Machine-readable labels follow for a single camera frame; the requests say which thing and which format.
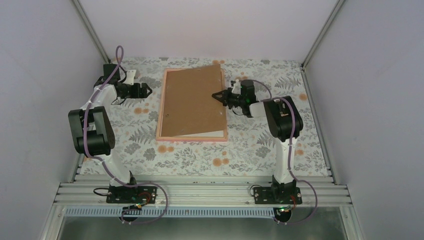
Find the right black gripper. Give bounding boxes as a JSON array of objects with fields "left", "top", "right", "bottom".
[{"left": 212, "top": 87, "right": 245, "bottom": 110}]

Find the sunset photo print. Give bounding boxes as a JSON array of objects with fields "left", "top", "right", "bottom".
[{"left": 177, "top": 130, "right": 225, "bottom": 138}]

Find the brown cardboard backing board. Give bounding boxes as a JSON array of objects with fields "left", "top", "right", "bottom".
[{"left": 160, "top": 64, "right": 228, "bottom": 138}]

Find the pink wooden picture frame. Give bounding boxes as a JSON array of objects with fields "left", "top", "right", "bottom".
[{"left": 155, "top": 68, "right": 229, "bottom": 143}]

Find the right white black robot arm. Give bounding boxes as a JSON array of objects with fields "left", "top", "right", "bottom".
[{"left": 211, "top": 79, "right": 304, "bottom": 204}]

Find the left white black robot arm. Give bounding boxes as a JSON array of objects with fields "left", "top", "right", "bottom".
[{"left": 68, "top": 63, "right": 153, "bottom": 203}]

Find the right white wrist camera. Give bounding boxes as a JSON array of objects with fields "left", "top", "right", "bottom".
[{"left": 230, "top": 79, "right": 241, "bottom": 94}]

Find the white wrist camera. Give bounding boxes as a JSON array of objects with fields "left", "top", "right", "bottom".
[
  {"left": 230, "top": 79, "right": 241, "bottom": 94},
  {"left": 123, "top": 69, "right": 137, "bottom": 85}
]

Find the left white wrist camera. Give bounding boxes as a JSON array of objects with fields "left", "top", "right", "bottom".
[{"left": 123, "top": 69, "right": 137, "bottom": 85}]

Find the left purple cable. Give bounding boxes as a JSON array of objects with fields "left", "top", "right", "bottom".
[{"left": 82, "top": 45, "right": 169, "bottom": 226}]

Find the purple cable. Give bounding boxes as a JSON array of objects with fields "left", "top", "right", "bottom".
[
  {"left": 251, "top": 79, "right": 319, "bottom": 226},
  {"left": 82, "top": 45, "right": 169, "bottom": 226}
]

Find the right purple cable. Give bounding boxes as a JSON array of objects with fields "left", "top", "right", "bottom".
[{"left": 251, "top": 79, "right": 319, "bottom": 226}]

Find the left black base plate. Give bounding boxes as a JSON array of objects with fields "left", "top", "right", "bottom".
[{"left": 106, "top": 186, "right": 158, "bottom": 205}]

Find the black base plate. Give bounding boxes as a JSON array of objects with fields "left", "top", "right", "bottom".
[
  {"left": 252, "top": 186, "right": 303, "bottom": 205},
  {"left": 106, "top": 186, "right": 158, "bottom": 205}
]

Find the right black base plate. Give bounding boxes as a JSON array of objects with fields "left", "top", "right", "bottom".
[{"left": 252, "top": 186, "right": 303, "bottom": 205}]

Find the aluminium rail base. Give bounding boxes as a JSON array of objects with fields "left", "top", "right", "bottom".
[{"left": 41, "top": 174, "right": 363, "bottom": 240}]

